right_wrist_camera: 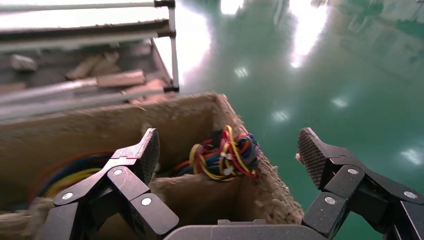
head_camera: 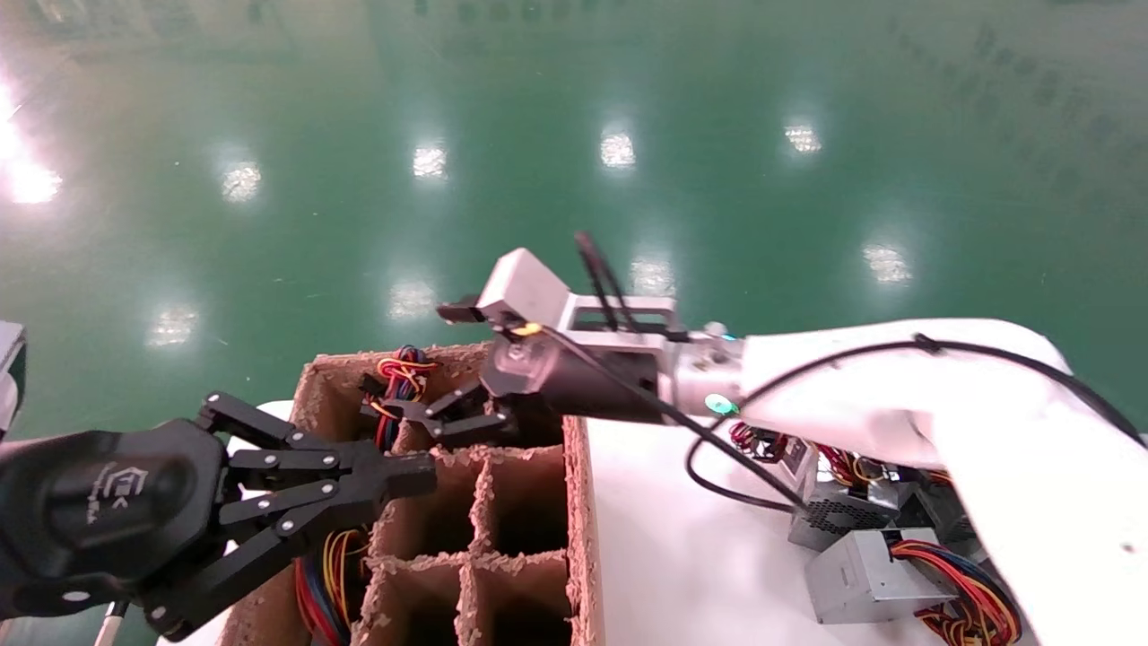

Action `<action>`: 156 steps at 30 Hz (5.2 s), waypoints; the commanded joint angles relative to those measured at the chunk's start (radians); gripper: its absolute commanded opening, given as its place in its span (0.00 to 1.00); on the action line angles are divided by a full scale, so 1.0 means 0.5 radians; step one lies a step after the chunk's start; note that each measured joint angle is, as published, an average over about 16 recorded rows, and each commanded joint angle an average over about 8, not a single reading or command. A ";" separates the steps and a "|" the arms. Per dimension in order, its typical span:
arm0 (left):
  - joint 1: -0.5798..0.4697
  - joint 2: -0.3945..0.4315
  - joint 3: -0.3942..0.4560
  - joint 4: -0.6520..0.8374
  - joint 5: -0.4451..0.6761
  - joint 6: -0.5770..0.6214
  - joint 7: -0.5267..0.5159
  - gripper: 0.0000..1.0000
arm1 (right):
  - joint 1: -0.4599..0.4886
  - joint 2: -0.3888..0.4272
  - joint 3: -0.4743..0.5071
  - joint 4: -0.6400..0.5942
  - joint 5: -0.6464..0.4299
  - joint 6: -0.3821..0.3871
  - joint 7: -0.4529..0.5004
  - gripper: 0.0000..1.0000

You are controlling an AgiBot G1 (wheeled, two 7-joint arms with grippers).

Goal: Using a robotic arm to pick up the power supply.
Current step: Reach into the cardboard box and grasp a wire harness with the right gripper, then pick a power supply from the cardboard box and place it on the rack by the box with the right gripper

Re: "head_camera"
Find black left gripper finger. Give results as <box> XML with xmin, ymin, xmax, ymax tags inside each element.
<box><xmin>143</xmin><ymin>475</ymin><xmax>439</xmax><ymax>642</ymax></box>

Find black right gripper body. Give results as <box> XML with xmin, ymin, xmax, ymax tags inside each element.
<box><xmin>482</xmin><ymin>336</ymin><xmax>674</xmax><ymax>425</ymax></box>

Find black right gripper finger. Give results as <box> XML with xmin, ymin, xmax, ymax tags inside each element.
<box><xmin>385</xmin><ymin>403</ymin><xmax>520</xmax><ymax>441</ymax></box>
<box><xmin>196</xmin><ymin>392</ymin><xmax>439</xmax><ymax>482</ymax></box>
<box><xmin>420</xmin><ymin>380</ymin><xmax>500</xmax><ymax>423</ymax></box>

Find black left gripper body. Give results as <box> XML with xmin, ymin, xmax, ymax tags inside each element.
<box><xmin>0</xmin><ymin>420</ymin><xmax>237</xmax><ymax>620</ymax></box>

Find brown cardboard divider box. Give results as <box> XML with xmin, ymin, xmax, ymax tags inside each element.
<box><xmin>220</xmin><ymin>341</ymin><xmax>606</xmax><ymax>646</ymax></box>

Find black camera cable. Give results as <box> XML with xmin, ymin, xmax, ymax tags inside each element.
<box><xmin>516</xmin><ymin>323</ymin><xmax>808</xmax><ymax>515</ymax></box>

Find power supply cables in box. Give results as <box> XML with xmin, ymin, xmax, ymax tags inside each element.
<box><xmin>294</xmin><ymin>528</ymin><xmax>370</xmax><ymax>646</ymax></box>

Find black thin cable pair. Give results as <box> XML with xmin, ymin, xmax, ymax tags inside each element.
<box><xmin>574</xmin><ymin>231</ymin><xmax>684</xmax><ymax>343</ymax></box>

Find white thin cable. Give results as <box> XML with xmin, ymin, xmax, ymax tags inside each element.
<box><xmin>92</xmin><ymin>599</ymin><xmax>127</xmax><ymax>646</ymax></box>

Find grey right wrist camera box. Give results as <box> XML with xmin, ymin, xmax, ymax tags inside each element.
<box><xmin>438</xmin><ymin>249</ymin><xmax>679</xmax><ymax>342</ymax></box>

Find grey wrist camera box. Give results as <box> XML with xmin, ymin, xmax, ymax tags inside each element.
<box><xmin>0</xmin><ymin>321</ymin><xmax>28</xmax><ymax>437</ymax></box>
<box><xmin>438</xmin><ymin>249</ymin><xmax>679</xmax><ymax>342</ymax></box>

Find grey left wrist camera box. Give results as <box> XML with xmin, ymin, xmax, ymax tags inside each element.
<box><xmin>0</xmin><ymin>321</ymin><xmax>28</xmax><ymax>437</ymax></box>

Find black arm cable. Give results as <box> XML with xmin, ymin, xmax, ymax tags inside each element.
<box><xmin>740</xmin><ymin>334</ymin><xmax>1148</xmax><ymax>448</ymax></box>

